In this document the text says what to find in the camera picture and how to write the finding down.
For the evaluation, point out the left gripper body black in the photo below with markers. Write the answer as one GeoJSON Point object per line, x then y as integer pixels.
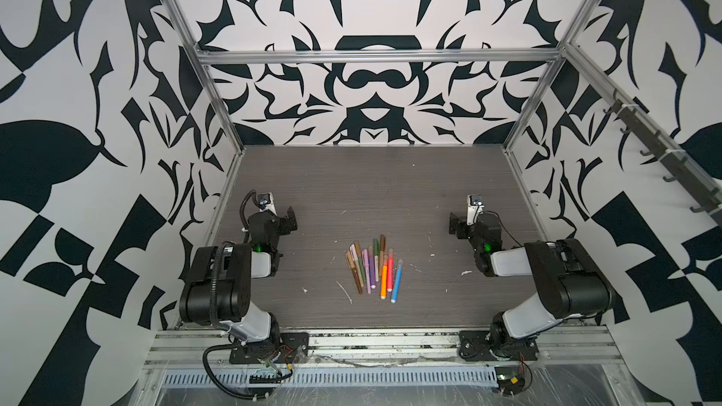
{"type": "Point", "coordinates": [285, 223]}

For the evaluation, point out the wall hook rail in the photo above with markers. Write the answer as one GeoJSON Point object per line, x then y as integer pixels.
{"type": "Point", "coordinates": [659, 147]}

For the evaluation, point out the white slotted cable duct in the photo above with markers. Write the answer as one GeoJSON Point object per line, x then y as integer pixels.
{"type": "Point", "coordinates": [484, 377]}

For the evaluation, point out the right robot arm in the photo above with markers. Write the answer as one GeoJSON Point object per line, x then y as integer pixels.
{"type": "Point", "coordinates": [569, 286]}

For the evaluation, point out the tan cap brown pen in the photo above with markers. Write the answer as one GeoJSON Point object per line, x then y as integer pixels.
{"type": "Point", "coordinates": [354, 270]}

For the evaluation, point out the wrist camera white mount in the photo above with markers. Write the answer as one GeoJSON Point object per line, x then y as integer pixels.
{"type": "Point", "coordinates": [266, 203]}
{"type": "Point", "coordinates": [475, 207]}

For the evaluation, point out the purple highlighter pen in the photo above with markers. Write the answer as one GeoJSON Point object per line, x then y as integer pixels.
{"type": "Point", "coordinates": [371, 268]}

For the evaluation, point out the pale pink cap tan pen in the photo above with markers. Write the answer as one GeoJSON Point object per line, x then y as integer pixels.
{"type": "Point", "coordinates": [352, 252]}

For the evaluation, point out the gold cap green pen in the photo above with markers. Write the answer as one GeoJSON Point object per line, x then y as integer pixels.
{"type": "Point", "coordinates": [359, 263]}

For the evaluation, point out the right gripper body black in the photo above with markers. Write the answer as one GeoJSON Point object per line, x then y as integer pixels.
{"type": "Point", "coordinates": [459, 226]}

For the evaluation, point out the blue highlighter pen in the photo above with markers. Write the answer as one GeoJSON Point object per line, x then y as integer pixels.
{"type": "Point", "coordinates": [397, 278]}

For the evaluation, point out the small circuit board right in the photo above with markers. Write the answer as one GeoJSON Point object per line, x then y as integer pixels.
{"type": "Point", "coordinates": [513, 381]}

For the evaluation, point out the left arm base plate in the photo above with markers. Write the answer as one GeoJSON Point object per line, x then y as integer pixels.
{"type": "Point", "coordinates": [269, 348]}

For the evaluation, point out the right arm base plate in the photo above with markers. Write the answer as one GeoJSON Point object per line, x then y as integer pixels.
{"type": "Point", "coordinates": [477, 346]}

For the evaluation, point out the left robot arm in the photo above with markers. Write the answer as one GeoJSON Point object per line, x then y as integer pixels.
{"type": "Point", "coordinates": [217, 289]}

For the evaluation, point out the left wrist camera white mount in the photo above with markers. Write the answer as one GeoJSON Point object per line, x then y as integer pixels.
{"type": "Point", "coordinates": [266, 203]}

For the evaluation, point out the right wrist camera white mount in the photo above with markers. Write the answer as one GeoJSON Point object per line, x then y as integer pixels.
{"type": "Point", "coordinates": [475, 207]}

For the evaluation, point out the orange highlighter pen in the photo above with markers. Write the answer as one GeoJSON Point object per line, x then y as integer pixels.
{"type": "Point", "coordinates": [384, 276]}

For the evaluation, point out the green cap beige pen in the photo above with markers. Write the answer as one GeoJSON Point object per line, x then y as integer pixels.
{"type": "Point", "coordinates": [376, 260]}

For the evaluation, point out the aluminium front rail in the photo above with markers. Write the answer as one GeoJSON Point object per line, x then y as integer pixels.
{"type": "Point", "coordinates": [367, 347]}

